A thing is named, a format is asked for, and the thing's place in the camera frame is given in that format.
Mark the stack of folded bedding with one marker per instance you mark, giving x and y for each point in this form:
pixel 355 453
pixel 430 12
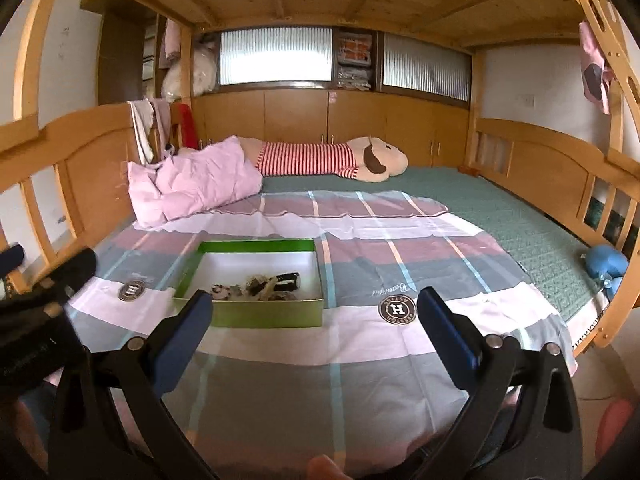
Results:
pixel 355 57

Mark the green mattress cover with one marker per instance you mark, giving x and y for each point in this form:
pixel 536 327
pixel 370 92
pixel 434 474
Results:
pixel 500 220

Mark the striped plush toy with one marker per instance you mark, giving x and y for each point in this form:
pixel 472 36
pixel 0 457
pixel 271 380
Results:
pixel 310 157

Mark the ribbed glass window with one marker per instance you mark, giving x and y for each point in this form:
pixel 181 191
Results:
pixel 275 55
pixel 425 67

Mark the wooden cabinet row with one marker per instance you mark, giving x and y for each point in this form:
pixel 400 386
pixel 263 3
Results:
pixel 300 115

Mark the pink quilt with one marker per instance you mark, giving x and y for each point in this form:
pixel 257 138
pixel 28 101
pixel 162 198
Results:
pixel 200 185

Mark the pale pink hanging garment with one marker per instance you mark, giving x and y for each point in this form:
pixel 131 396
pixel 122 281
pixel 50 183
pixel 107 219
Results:
pixel 162 120

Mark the red hanging garment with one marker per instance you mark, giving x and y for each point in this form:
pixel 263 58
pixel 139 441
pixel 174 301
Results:
pixel 189 130

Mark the blue plush toy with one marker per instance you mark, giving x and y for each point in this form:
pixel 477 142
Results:
pixel 605 262

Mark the white wrist watch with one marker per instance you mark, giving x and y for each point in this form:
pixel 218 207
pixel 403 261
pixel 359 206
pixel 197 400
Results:
pixel 257 282

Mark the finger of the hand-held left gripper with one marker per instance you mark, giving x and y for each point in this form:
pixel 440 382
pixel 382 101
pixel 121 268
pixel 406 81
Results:
pixel 10 257
pixel 65 267

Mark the pink cloth with dark patch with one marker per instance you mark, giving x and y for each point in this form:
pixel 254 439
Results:
pixel 595 70

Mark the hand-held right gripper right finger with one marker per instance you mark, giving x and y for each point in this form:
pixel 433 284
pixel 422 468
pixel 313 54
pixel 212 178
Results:
pixel 450 340

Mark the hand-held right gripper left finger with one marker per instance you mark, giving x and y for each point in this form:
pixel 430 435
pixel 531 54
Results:
pixel 185 340

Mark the white hanging garment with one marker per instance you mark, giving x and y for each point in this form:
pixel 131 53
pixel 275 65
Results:
pixel 142 130

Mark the plaid bed sheet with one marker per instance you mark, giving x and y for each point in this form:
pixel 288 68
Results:
pixel 400 260

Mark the person's left forearm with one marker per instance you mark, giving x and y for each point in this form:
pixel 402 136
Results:
pixel 20 435

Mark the green cardboard box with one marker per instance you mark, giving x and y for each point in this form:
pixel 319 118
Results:
pixel 260 317

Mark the dark wooden shelf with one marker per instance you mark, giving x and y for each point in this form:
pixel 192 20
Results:
pixel 120 50

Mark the wooden bunk bed frame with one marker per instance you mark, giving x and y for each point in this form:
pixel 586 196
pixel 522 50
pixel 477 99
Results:
pixel 90 170

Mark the white bagged bedding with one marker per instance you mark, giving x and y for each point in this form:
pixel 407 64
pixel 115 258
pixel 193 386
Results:
pixel 200 65

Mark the clear crystal brooch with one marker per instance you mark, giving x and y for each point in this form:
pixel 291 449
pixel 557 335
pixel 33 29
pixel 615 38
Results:
pixel 282 297

